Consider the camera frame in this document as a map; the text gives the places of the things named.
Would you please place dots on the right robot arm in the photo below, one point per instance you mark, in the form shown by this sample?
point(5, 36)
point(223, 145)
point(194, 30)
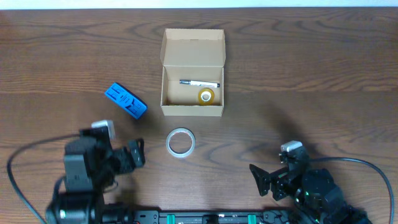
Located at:
point(317, 198)

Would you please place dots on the black white marker pen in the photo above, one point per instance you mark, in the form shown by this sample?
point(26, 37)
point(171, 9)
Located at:
point(200, 83)

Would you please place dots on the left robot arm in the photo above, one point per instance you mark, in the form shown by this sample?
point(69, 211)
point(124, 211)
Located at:
point(91, 165)

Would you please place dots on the small yellow tape roll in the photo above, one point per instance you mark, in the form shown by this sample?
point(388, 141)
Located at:
point(206, 96)

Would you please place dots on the large clear tape roll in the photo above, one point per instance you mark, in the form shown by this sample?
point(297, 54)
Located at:
point(180, 142)

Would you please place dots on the blue plastic tape dispenser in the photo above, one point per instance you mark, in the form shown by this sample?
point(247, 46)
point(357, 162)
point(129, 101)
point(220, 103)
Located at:
point(126, 100)

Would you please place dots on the open cardboard box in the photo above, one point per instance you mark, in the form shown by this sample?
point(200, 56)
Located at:
point(192, 54)

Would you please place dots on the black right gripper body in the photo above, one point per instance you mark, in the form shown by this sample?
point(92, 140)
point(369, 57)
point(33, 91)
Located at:
point(283, 186)

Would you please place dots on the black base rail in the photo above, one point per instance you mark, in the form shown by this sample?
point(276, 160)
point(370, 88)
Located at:
point(214, 217)

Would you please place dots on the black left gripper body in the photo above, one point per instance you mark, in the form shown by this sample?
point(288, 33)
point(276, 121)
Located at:
point(123, 158)

